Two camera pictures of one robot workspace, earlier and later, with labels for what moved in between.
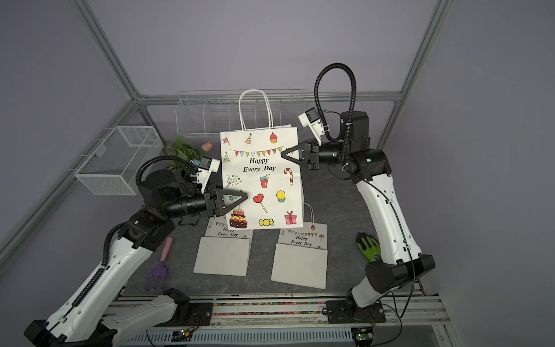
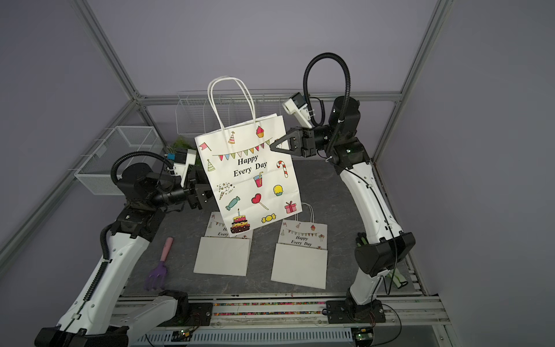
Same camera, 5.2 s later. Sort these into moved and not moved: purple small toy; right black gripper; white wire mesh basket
Moved: right black gripper
Not moved: purple small toy; white wire mesh basket
